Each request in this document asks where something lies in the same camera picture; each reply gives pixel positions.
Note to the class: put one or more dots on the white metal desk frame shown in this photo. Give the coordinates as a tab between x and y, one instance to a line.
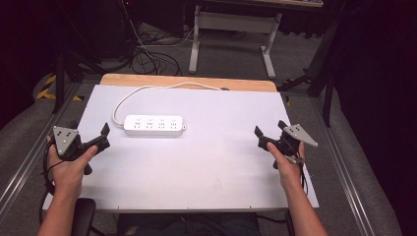
234	23

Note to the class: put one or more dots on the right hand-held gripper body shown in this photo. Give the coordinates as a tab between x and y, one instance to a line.
292	139

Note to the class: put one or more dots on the aluminium rail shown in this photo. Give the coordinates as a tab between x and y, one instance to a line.
32	154
341	170

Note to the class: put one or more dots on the person's right hand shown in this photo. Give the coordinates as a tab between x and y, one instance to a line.
286	168

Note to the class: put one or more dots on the white power strip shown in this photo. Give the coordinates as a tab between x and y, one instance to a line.
154	125

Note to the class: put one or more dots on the black chair armrest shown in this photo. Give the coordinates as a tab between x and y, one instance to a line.
83	217

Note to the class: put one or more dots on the person's legs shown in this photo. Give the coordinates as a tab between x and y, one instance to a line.
188	224

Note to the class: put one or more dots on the yellow black floor tape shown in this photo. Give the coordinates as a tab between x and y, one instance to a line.
47	88

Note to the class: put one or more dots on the black metal stand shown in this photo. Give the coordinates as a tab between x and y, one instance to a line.
323	62
60	78

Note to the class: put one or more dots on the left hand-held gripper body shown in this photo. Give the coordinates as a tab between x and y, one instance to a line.
65	139

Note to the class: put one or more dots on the person's left hand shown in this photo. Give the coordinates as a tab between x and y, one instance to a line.
69	170

